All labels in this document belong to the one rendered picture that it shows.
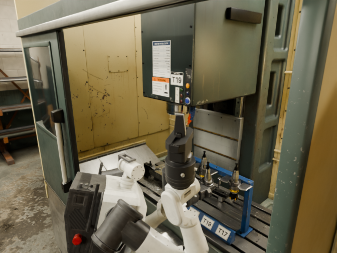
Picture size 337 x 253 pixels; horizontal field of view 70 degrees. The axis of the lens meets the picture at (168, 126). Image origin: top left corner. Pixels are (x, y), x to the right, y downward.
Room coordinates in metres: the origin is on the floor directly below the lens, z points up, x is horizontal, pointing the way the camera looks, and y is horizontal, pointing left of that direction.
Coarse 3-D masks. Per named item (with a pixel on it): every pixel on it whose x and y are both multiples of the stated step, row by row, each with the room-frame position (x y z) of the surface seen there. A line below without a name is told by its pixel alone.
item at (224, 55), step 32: (224, 0) 1.40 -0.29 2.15; (256, 0) 1.61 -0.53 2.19; (160, 32) 1.44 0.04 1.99; (192, 32) 1.26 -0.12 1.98; (224, 32) 1.41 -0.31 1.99; (256, 32) 1.64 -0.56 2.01; (192, 64) 1.26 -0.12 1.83; (224, 64) 1.43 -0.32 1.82; (256, 64) 1.66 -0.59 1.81; (160, 96) 1.45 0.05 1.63; (192, 96) 1.26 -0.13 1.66; (224, 96) 1.44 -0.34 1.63
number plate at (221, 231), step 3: (219, 225) 1.14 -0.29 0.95; (219, 228) 1.13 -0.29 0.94; (222, 228) 1.12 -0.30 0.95; (225, 228) 1.11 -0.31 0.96; (216, 231) 1.12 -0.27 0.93; (219, 231) 1.11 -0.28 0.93; (222, 231) 1.11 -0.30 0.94; (225, 231) 1.10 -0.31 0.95; (228, 231) 1.09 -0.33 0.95; (219, 234) 1.10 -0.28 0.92; (222, 234) 1.10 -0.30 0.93; (225, 234) 1.09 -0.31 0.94; (228, 234) 1.08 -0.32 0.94; (222, 237) 1.08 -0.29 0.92; (225, 237) 1.08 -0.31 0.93
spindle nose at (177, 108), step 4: (168, 104) 1.58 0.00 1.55; (172, 104) 1.56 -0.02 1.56; (176, 104) 1.55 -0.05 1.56; (180, 104) 1.55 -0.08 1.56; (168, 108) 1.58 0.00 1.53; (172, 108) 1.56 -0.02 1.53; (176, 108) 1.55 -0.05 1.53; (180, 108) 1.55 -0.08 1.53; (184, 108) 1.56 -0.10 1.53; (188, 108) 1.60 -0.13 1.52; (168, 112) 1.58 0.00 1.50; (172, 112) 1.56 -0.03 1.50; (176, 112) 1.55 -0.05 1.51; (180, 112) 1.55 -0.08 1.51; (184, 112) 1.57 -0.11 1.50; (188, 112) 1.60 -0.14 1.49
